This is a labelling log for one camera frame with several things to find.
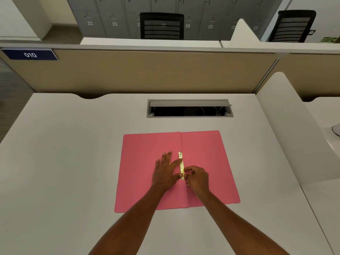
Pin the person's left hand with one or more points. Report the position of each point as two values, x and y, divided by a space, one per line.
164 176

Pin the person's right hand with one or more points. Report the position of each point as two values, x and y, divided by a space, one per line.
199 181

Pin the person's left little finger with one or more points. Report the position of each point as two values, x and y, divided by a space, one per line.
157 165

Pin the person's left middle finger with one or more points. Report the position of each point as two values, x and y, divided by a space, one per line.
169 158

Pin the person's right thumb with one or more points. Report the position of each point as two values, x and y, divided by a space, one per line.
189 172

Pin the person's left thumb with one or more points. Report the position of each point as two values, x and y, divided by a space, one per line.
178 177

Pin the gold metal file fastener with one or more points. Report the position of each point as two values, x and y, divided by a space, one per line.
181 163

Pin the pink paper file folder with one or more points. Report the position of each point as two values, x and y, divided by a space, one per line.
143 167

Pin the person's right forearm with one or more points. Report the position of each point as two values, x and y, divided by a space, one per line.
233 225

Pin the person's left forearm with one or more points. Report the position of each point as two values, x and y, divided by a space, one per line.
130 220

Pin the beige desk partition panel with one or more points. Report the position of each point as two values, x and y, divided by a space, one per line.
313 74
148 71

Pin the white side divider panel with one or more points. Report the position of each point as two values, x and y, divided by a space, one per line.
289 130
243 34

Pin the black mesh office chair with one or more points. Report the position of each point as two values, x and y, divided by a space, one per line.
292 26
162 26

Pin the row of grey lockers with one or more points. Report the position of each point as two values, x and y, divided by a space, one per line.
207 15

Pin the white rounded object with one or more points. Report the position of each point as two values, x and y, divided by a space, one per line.
336 130

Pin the blue desk number sign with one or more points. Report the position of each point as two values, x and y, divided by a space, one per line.
30 54

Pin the green exit sign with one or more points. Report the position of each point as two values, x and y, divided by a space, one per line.
328 39

